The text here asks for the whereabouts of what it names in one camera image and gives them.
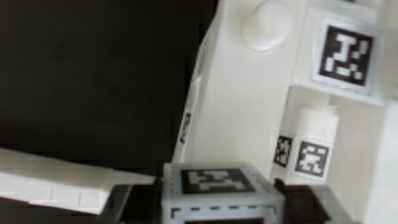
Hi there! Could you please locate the white tagged cube nut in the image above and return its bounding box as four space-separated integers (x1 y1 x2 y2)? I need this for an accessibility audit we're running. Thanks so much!
271 107 339 184
161 163 284 224

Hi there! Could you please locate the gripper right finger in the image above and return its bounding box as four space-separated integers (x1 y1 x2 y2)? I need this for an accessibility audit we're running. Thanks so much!
271 178 360 224

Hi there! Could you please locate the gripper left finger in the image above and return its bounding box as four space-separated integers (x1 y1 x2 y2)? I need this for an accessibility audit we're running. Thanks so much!
95 183 161 224

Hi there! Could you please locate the white L-shaped fence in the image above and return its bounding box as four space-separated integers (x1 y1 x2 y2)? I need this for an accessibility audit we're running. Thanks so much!
0 148 154 214

